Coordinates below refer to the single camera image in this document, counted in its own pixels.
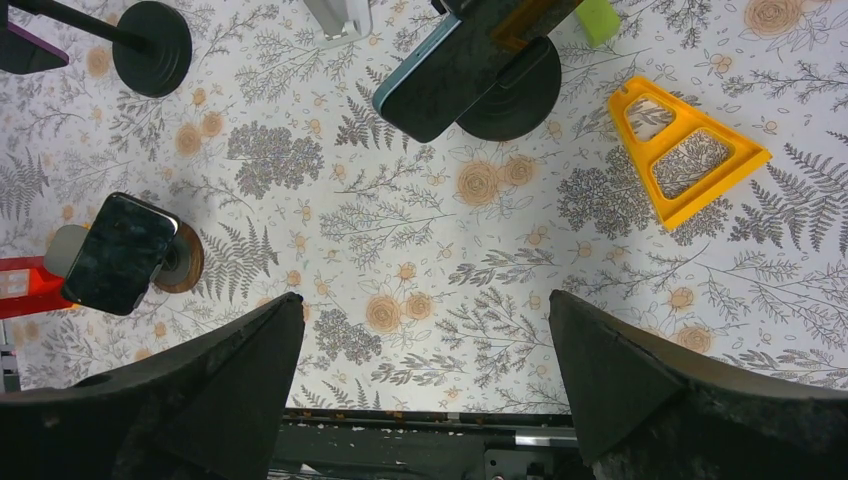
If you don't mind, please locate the silver metal phone stand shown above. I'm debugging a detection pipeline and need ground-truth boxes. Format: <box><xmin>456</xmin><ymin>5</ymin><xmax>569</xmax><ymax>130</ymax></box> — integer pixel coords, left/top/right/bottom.
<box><xmin>304</xmin><ymin>0</ymin><xmax>373</xmax><ymax>49</ymax></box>

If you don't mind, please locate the black phone stand with phone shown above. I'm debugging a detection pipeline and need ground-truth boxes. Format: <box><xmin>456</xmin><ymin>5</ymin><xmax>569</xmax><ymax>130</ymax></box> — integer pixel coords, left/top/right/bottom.
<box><xmin>1</xmin><ymin>1</ymin><xmax>193</xmax><ymax>98</ymax></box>

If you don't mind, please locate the blue-edged smartphone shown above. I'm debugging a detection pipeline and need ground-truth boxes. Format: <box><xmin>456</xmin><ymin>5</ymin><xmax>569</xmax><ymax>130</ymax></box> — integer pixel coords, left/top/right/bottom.
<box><xmin>372</xmin><ymin>0</ymin><xmax>554</xmax><ymax>144</ymax></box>

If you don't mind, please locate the green toy block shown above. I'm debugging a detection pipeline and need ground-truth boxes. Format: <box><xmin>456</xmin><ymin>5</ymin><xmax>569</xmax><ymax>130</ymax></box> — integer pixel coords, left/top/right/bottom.
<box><xmin>574</xmin><ymin>0</ymin><xmax>621</xmax><ymax>48</ymax></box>

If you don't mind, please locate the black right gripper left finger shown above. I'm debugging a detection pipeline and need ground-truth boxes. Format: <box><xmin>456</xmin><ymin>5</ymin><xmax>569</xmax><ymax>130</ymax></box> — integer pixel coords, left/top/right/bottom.
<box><xmin>1</xmin><ymin>293</ymin><xmax>305</xmax><ymax>479</ymax></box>

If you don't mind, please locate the black smartphone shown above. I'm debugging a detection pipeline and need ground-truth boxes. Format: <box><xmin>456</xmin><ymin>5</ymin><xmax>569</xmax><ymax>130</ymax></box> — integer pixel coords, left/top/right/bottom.
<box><xmin>60</xmin><ymin>192</ymin><xmax>181</xmax><ymax>316</ymax></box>

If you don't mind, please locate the grey stand on wooden base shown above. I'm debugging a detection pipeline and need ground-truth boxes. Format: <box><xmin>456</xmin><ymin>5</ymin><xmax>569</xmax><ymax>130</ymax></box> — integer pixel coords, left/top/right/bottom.
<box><xmin>43</xmin><ymin>223</ymin><xmax>205</xmax><ymax>294</ymax></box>

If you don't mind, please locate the yellow triangular plastic frame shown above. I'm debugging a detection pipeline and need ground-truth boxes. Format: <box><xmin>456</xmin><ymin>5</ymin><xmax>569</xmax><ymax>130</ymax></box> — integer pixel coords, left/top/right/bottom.
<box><xmin>608</xmin><ymin>77</ymin><xmax>772</xmax><ymax>230</ymax></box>

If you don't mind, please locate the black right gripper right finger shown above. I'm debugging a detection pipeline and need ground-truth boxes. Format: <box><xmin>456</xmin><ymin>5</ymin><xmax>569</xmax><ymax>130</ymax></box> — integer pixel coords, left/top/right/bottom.
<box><xmin>549</xmin><ymin>290</ymin><xmax>847</xmax><ymax>479</ymax></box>

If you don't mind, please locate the purple-edged smartphone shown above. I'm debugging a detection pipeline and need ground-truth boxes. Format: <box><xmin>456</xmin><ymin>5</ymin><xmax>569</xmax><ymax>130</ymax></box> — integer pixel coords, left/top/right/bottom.
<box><xmin>1</xmin><ymin>23</ymin><xmax>69</xmax><ymax>75</ymax></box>

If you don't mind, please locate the floral patterned mat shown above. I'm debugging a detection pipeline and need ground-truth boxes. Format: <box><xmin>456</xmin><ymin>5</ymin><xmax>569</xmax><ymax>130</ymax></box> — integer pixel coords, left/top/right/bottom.
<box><xmin>1</xmin><ymin>1</ymin><xmax>847</xmax><ymax>414</ymax></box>

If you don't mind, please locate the red toy car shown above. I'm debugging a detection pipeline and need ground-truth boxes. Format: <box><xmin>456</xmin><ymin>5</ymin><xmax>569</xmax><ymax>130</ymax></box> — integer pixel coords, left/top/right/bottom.
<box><xmin>1</xmin><ymin>256</ymin><xmax>73</xmax><ymax>320</ymax></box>

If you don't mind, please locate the black round-base phone stand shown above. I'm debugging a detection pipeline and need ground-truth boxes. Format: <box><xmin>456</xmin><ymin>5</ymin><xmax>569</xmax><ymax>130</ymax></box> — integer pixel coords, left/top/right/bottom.
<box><xmin>456</xmin><ymin>1</ymin><xmax>582</xmax><ymax>142</ymax></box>

